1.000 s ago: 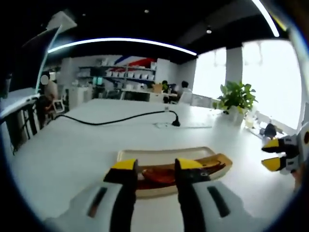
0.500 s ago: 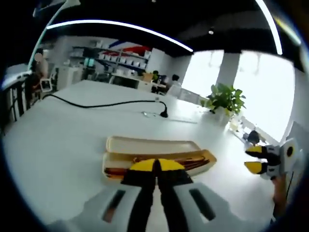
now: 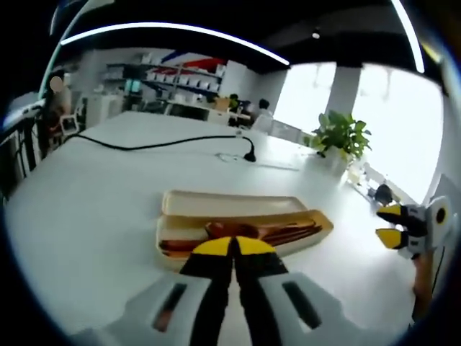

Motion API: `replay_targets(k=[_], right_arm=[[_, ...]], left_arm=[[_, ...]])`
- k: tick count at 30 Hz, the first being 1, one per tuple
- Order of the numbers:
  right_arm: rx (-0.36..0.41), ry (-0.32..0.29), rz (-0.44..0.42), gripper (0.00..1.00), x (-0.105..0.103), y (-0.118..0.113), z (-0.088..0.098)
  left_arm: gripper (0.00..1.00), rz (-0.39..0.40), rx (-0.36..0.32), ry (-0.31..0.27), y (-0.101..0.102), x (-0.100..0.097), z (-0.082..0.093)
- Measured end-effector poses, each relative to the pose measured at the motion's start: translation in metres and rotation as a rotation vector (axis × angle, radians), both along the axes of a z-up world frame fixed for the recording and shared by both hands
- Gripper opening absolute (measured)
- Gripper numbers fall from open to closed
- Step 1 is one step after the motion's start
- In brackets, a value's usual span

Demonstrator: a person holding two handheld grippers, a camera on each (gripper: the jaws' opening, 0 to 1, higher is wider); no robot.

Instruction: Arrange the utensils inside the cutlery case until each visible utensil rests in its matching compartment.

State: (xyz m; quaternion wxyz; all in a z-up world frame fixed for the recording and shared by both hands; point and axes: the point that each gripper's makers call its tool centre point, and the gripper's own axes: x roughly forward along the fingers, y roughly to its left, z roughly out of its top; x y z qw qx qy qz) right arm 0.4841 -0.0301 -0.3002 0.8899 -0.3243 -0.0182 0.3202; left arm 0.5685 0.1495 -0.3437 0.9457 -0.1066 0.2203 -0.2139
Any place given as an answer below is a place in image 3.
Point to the ceiling spotlight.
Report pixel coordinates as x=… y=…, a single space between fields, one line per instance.
x=316 y=35

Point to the black rounded device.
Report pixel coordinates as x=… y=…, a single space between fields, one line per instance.
x=383 y=192

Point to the wooden spoon utensil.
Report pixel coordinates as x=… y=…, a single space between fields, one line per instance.
x=216 y=229

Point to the beige cutlery case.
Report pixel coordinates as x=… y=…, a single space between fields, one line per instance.
x=230 y=203

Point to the storage shelving with white bins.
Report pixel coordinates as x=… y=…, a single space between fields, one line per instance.
x=173 y=81

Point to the person's right hand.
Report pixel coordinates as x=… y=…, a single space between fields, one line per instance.
x=425 y=284

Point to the green potted plant white pot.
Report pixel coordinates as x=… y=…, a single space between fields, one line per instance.
x=342 y=133

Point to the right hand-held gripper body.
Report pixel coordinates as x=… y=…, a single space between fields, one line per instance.
x=437 y=230

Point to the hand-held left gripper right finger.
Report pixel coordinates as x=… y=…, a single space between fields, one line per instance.
x=273 y=295

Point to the long ceiling light strip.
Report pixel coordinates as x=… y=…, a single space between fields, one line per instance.
x=410 y=32
x=173 y=26

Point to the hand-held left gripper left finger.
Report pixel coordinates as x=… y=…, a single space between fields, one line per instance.
x=201 y=288

